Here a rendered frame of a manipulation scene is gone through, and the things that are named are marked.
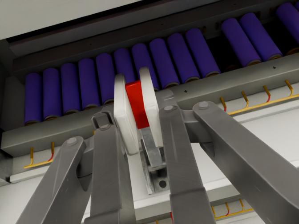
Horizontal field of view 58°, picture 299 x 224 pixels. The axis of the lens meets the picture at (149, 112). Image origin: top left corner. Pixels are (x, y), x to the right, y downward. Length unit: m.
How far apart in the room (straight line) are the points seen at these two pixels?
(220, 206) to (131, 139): 0.29
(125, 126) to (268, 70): 0.16
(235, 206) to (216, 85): 0.23
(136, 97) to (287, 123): 0.14
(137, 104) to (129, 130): 0.04
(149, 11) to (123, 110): 0.18
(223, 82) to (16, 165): 0.21
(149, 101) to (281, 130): 0.14
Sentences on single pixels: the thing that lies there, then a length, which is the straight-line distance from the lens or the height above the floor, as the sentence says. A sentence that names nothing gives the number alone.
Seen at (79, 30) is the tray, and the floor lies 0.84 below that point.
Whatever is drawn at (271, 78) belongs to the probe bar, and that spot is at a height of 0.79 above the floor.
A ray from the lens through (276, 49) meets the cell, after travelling 0.29.
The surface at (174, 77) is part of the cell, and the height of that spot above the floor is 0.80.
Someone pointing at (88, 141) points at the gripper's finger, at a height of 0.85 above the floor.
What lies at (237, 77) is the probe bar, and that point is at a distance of 0.26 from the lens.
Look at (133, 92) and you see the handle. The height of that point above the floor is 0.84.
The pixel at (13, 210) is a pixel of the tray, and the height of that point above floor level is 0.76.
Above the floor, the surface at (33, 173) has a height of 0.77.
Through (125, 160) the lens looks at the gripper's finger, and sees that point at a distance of 0.15.
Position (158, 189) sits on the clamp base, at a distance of 0.23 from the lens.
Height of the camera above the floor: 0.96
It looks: 42 degrees down
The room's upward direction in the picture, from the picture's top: 17 degrees counter-clockwise
